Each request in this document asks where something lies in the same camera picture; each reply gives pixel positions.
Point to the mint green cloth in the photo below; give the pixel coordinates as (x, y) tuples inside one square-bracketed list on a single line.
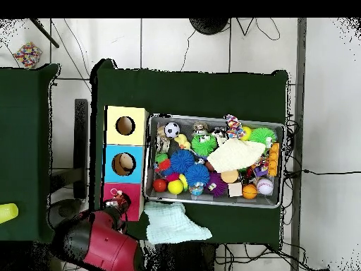
[(169, 223)]

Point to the small orange basketball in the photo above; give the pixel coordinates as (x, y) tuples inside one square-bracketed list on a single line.
[(250, 191)]

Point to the wooden box with three holes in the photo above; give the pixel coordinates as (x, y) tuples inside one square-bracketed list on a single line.
[(137, 164)]

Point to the orange striped plush tiger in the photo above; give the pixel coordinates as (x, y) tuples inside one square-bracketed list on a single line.
[(118, 197)]

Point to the yellow-green ball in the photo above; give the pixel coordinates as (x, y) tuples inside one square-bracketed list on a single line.
[(175, 187)]

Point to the black round stand base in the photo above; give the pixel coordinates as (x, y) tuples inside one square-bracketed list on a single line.
[(208, 24)]

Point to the black chair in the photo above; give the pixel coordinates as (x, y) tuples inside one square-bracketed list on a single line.
[(80, 147)]

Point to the large blue spiky ball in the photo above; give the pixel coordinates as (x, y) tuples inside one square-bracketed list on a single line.
[(181, 162)]

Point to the cream waffle cloth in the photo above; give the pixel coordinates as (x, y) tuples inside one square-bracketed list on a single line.
[(236, 156)]

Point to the multicoloured patterned cloth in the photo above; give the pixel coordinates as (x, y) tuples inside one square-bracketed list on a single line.
[(234, 125)]

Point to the white baseball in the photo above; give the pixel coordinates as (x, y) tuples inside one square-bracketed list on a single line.
[(264, 186)]

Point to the small soccer ball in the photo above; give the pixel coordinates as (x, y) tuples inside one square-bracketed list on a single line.
[(172, 130)]

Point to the multicoloured patterned object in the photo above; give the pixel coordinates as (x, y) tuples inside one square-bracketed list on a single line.
[(27, 55)]

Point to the yellow tennis ball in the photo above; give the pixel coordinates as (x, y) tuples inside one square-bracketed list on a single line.
[(246, 132)]

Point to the black rod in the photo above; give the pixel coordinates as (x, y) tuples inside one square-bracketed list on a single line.
[(44, 33)]

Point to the purple spiky ball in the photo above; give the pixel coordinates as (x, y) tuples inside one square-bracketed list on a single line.
[(216, 184)]

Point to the clear mesh bin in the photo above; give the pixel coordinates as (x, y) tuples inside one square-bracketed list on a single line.
[(214, 201)]

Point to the yellow cup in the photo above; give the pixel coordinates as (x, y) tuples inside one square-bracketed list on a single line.
[(8, 213)]

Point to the yellow plush toy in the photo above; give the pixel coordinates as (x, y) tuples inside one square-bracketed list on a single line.
[(181, 141)]

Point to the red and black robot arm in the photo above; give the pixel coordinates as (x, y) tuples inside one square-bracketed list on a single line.
[(101, 245)]

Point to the red ball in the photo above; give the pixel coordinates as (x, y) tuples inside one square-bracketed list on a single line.
[(159, 185)]

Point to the dark green tablecloth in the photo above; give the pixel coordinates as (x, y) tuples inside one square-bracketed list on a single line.
[(25, 152), (192, 90)]

